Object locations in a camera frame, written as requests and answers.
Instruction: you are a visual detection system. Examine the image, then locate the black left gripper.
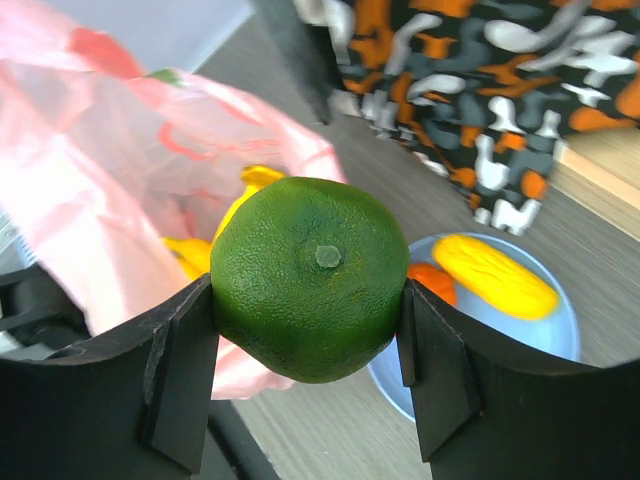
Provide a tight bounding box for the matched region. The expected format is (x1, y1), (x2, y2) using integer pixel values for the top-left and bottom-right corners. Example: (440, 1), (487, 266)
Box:
(1, 265), (90, 360)

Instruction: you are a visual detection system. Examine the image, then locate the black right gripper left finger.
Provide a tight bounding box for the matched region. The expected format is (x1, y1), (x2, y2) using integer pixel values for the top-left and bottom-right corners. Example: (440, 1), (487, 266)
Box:
(1, 277), (219, 479)

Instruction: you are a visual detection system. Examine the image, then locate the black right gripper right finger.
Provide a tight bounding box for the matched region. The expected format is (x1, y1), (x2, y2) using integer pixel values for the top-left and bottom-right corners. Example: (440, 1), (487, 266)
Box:
(397, 281), (639, 479)

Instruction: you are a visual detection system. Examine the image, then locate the yellow mango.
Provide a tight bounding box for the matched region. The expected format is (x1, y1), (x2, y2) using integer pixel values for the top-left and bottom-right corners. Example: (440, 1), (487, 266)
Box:
(432, 234), (559, 321)

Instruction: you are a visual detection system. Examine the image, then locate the pink peach plastic bag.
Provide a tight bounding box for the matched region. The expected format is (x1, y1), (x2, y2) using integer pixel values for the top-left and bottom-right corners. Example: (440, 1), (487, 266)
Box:
(0, 0), (349, 401)

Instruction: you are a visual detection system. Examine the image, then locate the yellow banana bunch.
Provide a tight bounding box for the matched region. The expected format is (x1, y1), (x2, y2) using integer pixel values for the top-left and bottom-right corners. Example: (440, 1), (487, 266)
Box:
(212, 165), (287, 243)

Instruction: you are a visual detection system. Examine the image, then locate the green orange citrus fruit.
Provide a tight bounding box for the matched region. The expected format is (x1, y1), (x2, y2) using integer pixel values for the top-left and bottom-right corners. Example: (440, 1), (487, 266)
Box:
(211, 177), (410, 384)

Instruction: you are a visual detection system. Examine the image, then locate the single yellow banana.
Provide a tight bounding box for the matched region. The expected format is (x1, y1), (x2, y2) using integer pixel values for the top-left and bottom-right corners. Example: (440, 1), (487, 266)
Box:
(162, 237), (211, 280)

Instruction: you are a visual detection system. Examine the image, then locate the light blue plate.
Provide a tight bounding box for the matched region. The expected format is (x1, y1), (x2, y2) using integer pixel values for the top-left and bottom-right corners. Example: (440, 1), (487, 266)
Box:
(367, 232), (581, 422)

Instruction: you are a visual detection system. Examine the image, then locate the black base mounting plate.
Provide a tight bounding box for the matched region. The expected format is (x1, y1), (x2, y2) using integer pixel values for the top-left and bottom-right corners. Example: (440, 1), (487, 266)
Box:
(193, 400), (280, 480)

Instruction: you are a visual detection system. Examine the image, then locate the wooden clothes rack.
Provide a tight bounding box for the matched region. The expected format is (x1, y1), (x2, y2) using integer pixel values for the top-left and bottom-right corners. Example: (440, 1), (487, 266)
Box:
(551, 127), (640, 239)

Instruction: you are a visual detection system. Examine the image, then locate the orange camouflage cloth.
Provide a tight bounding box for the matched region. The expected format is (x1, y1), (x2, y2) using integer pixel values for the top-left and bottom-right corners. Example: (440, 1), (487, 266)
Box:
(294, 0), (640, 236)

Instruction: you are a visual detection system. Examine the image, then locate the zebra pattern cloth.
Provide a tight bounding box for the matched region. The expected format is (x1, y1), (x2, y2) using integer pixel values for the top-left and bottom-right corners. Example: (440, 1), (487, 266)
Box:
(252, 0), (343, 125)

